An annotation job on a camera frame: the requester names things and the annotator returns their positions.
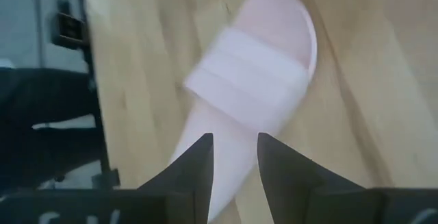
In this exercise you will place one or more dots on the black aluminium rig frame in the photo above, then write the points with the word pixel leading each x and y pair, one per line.
pixel 70 28

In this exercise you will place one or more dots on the black bulky equipment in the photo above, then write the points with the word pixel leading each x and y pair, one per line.
pixel 41 97

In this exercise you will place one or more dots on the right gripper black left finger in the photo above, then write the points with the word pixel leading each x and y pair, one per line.
pixel 195 169

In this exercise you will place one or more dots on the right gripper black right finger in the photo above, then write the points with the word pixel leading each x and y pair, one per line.
pixel 287 179

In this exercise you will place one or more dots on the pink slide sandal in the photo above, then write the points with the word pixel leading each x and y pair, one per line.
pixel 253 73

